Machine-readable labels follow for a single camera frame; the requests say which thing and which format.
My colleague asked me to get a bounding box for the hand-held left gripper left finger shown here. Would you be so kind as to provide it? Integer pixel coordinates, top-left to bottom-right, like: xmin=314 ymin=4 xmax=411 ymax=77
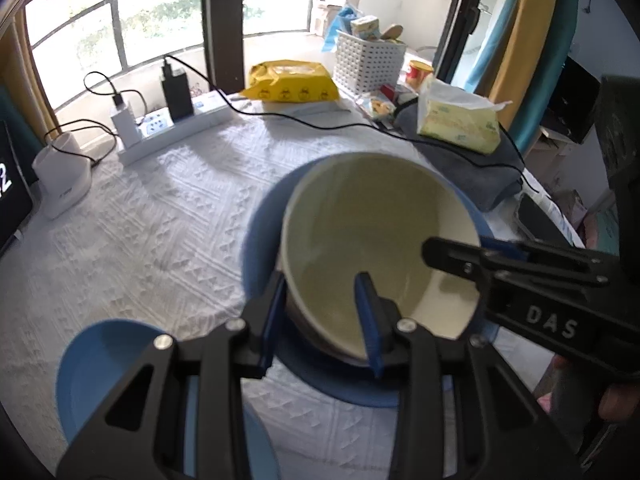
xmin=56 ymin=270 xmax=288 ymax=480

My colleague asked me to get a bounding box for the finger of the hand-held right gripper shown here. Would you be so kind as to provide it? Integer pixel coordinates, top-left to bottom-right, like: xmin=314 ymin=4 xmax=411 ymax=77
xmin=481 ymin=237 xmax=621 ymax=286
xmin=421 ymin=236 xmax=501 ymax=286

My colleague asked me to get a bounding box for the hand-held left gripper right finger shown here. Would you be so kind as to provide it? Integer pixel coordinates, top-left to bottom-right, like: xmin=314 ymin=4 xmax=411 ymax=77
xmin=354 ymin=272 xmax=583 ymax=480

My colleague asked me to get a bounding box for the dark blue plate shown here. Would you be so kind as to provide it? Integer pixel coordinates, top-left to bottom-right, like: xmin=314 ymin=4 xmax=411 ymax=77
xmin=241 ymin=160 xmax=502 ymax=408

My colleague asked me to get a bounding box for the cream bowl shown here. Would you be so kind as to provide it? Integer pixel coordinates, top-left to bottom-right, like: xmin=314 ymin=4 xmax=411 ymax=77
xmin=277 ymin=152 xmax=483 ymax=363

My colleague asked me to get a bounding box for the light blue plate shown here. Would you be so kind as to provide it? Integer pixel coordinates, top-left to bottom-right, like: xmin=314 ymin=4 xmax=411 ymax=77
xmin=55 ymin=319 xmax=282 ymax=480

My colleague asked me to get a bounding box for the person's right hand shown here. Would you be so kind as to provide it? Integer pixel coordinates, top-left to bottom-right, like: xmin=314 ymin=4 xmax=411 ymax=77
xmin=552 ymin=355 xmax=640 ymax=423

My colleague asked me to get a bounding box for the black smartphone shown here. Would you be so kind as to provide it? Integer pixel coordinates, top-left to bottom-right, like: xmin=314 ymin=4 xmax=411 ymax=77
xmin=515 ymin=192 xmax=573 ymax=247

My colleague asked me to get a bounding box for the dark grey towel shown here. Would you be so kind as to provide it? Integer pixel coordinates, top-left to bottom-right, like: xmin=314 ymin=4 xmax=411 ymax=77
xmin=392 ymin=100 xmax=526 ymax=212

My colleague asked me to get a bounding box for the yellow tissue pack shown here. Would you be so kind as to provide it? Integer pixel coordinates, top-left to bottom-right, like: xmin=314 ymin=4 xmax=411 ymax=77
xmin=416 ymin=76 xmax=513 ymax=156

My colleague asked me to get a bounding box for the white textured tablecloth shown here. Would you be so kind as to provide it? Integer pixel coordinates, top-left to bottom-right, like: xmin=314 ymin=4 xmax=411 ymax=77
xmin=0 ymin=95 xmax=586 ymax=480

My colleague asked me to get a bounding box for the black monitor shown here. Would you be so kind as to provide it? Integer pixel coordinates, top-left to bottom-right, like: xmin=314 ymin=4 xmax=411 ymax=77
xmin=542 ymin=56 xmax=601 ymax=146

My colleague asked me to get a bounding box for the small snack packet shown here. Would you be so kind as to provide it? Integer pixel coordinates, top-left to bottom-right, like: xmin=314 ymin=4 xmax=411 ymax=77
xmin=356 ymin=92 xmax=401 ymax=128

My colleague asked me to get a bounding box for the orange lidded can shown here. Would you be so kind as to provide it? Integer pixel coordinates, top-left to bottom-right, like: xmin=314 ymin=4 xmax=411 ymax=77
xmin=405 ymin=59 xmax=435 ymax=92

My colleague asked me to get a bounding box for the white plastic basket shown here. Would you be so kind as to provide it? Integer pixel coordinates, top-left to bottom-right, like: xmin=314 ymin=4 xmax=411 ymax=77
xmin=332 ymin=29 xmax=407 ymax=96

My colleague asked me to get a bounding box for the white power strip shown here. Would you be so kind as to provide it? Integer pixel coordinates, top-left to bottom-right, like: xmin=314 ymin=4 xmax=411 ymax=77
xmin=117 ymin=89 xmax=236 ymax=166

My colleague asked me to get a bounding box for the yellow curtain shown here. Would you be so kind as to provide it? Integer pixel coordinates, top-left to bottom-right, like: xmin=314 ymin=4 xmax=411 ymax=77
xmin=487 ymin=0 xmax=566 ymax=126
xmin=0 ymin=10 xmax=61 ymax=136

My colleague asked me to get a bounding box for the yellow wet wipes packet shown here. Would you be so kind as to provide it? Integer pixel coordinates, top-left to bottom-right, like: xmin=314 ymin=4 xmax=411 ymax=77
xmin=240 ymin=60 xmax=341 ymax=103

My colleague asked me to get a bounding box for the black charger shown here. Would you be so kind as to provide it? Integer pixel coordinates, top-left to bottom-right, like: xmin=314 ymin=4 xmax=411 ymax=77
xmin=160 ymin=72 xmax=195 ymax=122

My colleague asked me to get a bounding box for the cream carton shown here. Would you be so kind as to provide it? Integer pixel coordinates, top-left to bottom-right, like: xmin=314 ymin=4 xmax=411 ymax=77
xmin=350 ymin=16 xmax=382 ymax=41

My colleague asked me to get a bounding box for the white cylindrical device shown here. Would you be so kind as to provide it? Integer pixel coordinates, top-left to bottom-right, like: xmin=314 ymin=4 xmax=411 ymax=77
xmin=31 ymin=131 xmax=94 ymax=219

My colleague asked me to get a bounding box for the blue plastic bag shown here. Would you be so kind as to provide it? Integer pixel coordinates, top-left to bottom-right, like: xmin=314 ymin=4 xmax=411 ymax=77
xmin=320 ymin=4 xmax=361 ymax=53

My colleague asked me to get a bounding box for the cardboard box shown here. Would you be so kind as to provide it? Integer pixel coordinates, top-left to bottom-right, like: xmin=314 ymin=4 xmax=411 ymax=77
xmin=310 ymin=4 xmax=346 ymax=36

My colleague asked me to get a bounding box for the black tablet with clock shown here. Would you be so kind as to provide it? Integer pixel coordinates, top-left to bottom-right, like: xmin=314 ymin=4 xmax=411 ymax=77
xmin=0 ymin=120 xmax=35 ymax=256

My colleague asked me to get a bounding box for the balcony railing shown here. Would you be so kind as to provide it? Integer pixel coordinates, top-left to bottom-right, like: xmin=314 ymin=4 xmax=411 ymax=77
xmin=22 ymin=0 xmax=341 ymax=111

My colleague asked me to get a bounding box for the white charger with cable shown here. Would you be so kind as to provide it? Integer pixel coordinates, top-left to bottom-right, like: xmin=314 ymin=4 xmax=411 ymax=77
xmin=44 ymin=71 xmax=147 ymax=167

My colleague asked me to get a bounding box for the long black cable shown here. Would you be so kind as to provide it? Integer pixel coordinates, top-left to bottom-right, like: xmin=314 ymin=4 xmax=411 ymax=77
xmin=162 ymin=55 xmax=551 ymax=206

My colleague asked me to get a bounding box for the dark sliding door frame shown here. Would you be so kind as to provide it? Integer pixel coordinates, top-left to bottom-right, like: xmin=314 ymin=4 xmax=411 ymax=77
xmin=200 ymin=0 xmax=247 ymax=96

